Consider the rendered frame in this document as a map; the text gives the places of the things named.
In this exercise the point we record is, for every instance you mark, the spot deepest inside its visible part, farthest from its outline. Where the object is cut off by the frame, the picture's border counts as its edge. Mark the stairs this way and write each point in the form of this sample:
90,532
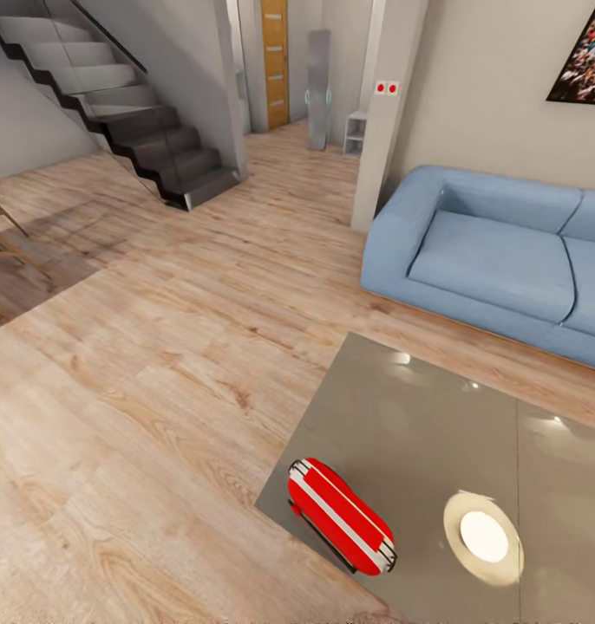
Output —
81,68

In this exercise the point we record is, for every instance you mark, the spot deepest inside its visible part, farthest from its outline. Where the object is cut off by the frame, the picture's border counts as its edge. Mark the radio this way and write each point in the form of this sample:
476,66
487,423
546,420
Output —
349,527

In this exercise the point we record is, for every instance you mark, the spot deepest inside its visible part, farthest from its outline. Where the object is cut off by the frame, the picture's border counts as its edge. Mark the sofa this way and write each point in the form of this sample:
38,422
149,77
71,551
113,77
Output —
511,257

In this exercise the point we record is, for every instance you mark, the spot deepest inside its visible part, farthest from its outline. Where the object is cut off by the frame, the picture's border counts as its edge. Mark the standing mirror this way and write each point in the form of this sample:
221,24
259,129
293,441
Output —
318,97

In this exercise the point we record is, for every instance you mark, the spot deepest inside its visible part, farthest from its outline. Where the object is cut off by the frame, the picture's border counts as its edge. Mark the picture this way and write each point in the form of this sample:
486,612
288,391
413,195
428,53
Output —
576,81

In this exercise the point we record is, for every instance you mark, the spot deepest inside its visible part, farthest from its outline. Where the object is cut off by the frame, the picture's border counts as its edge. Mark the coffee table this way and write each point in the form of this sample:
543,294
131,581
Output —
490,499

